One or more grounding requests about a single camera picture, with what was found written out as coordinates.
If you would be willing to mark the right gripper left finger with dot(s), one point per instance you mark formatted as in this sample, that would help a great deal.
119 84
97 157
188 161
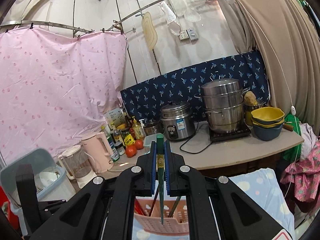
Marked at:
138 180

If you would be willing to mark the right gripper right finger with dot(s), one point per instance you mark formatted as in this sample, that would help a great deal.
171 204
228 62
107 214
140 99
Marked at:
183 180

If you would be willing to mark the green chopstick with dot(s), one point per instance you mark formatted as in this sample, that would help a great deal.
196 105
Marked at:
160 168

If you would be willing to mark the white blue dish rack box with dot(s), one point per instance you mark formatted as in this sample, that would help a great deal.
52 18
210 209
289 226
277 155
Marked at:
50 180

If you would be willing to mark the front red tomato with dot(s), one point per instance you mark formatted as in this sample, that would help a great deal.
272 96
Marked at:
131 151

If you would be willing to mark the red tomato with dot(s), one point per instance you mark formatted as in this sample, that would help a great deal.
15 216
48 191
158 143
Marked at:
131 151
139 144

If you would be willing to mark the green cap bottle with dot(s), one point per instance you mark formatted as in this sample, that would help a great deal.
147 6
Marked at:
111 147

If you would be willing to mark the rear red tomato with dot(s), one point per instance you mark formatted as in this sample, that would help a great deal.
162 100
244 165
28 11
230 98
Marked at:
139 144

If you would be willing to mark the pink perforated utensil holder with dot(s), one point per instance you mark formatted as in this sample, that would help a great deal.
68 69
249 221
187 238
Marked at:
172 221

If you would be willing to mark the clear food container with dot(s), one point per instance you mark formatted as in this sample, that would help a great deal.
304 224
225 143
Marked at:
150 138

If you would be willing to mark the yellow packet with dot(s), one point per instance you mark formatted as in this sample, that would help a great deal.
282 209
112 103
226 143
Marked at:
129 140

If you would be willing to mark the yellow oil bottle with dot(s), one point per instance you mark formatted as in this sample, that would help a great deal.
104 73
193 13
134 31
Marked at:
138 130

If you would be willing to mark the small pot with lid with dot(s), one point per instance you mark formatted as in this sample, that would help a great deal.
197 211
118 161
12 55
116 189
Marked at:
153 127

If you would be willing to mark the pink electric kettle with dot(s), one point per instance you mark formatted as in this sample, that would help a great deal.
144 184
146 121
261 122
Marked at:
96 146

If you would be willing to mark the black induction cooker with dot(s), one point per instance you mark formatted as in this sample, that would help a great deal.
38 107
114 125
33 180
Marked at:
241 132

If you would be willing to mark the silver rice cooker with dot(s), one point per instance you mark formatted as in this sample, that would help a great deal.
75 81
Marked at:
177 120

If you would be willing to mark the blue patterned tablecloth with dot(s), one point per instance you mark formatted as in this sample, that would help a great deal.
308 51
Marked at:
262 187

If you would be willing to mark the stainless steel steamer pot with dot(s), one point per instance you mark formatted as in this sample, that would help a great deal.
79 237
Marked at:
223 104

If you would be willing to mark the dark blue bowl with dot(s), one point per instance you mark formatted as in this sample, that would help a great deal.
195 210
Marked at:
267 134

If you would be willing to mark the yellow bowl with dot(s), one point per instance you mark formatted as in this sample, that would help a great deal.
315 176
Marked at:
267 115

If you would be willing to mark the pink floral cloth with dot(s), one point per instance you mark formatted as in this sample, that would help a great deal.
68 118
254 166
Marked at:
305 176

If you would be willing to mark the pink dotted curtain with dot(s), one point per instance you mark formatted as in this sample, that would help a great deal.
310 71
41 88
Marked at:
54 89

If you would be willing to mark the navy floral cloth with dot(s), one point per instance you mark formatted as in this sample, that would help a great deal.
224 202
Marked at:
145 100

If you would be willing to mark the hanging cutting board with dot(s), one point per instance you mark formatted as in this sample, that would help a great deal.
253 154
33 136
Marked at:
149 31

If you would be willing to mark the hanging white skimmer ladle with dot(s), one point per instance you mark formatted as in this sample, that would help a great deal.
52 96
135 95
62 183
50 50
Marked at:
190 14

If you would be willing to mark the beige curtain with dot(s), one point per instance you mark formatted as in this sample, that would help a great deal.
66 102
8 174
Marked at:
289 45

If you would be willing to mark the wall power socket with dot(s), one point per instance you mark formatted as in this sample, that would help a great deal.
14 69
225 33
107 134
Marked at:
184 35

